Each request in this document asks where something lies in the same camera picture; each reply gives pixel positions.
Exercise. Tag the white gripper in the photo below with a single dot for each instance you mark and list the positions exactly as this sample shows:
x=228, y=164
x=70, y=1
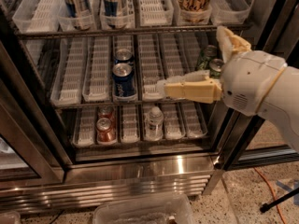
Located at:
x=250, y=79

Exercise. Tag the silver blue redbull can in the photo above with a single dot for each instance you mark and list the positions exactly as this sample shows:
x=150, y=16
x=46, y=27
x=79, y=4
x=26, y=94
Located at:
x=114, y=11
x=76, y=15

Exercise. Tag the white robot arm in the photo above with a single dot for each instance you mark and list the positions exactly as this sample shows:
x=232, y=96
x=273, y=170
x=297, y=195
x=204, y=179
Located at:
x=281, y=105

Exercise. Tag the front green soda can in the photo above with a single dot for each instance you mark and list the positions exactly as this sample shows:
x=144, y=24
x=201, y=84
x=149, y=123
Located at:
x=215, y=67

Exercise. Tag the green soda can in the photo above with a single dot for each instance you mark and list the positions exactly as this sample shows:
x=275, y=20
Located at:
x=206, y=56
x=215, y=67

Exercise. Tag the rear green soda can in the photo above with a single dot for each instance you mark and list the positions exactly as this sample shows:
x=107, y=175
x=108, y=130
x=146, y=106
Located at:
x=206, y=56

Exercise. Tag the front blue pepsi can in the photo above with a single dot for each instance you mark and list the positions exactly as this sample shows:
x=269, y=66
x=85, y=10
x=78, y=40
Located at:
x=123, y=76

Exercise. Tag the blue pepsi can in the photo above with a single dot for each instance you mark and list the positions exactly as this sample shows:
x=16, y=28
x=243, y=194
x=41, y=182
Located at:
x=123, y=76
x=124, y=56

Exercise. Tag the rear blue pepsi can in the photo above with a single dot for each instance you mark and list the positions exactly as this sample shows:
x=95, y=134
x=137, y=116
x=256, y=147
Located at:
x=124, y=56

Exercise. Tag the rear red soda can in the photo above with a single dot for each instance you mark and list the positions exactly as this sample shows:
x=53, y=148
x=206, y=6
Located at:
x=107, y=112

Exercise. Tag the red soda can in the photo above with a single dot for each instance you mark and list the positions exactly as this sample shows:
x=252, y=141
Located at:
x=105, y=130
x=107, y=112

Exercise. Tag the front red soda can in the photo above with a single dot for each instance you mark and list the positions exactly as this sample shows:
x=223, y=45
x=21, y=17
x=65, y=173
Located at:
x=105, y=130

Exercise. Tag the fridge glass door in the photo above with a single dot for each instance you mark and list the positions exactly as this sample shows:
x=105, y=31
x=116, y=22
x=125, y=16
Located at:
x=26, y=130

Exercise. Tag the clear water bottle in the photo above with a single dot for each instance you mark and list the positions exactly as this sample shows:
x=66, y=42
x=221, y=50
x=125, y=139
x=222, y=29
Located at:
x=154, y=124

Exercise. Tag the clear plastic bin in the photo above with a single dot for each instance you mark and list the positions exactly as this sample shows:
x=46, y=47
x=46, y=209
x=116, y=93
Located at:
x=153, y=209

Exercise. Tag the black tripod leg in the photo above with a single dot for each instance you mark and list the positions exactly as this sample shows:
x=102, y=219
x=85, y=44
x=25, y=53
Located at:
x=267, y=206

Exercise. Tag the small clear container corner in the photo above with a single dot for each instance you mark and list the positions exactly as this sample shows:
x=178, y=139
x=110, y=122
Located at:
x=10, y=218

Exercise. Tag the top wire shelf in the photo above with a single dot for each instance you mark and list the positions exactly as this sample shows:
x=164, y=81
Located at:
x=112, y=32

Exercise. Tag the wire shelf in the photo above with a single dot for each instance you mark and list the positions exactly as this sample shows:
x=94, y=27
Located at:
x=76, y=100
x=112, y=32

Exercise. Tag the middle wire shelf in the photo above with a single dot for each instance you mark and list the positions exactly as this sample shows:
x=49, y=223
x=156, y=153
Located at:
x=76, y=100

